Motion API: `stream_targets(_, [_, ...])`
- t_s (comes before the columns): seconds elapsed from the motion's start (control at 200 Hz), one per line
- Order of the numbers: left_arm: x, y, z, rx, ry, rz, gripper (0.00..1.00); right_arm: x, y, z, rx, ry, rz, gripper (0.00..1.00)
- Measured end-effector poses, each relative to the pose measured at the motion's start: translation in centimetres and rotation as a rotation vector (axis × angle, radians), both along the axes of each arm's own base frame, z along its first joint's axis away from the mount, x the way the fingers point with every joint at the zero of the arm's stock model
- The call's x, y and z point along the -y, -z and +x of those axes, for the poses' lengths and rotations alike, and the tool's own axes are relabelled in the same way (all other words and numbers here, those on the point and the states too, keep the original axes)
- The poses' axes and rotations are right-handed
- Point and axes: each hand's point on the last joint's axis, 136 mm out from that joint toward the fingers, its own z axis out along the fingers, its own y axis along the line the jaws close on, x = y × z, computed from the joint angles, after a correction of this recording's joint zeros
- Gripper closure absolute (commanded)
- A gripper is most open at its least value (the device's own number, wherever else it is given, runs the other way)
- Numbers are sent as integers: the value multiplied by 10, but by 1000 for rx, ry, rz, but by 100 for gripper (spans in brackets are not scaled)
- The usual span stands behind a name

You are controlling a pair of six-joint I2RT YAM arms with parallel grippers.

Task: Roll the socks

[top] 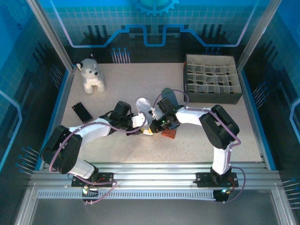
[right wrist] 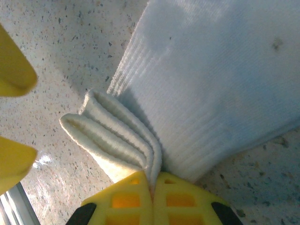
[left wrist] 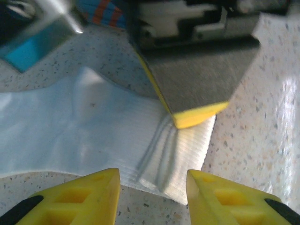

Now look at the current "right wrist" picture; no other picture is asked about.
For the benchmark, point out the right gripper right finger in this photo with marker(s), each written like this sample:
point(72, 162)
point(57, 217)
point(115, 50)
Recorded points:
point(182, 201)

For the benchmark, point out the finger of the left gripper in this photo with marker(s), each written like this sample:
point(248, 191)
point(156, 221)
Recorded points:
point(11, 70)
point(11, 161)

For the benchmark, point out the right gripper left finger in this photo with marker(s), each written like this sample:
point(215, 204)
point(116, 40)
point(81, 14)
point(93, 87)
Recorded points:
point(122, 201)

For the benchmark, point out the white sock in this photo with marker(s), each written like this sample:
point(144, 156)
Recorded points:
point(199, 82)

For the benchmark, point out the long aluminium frame rail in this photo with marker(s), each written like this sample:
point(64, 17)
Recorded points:
point(14, 208)

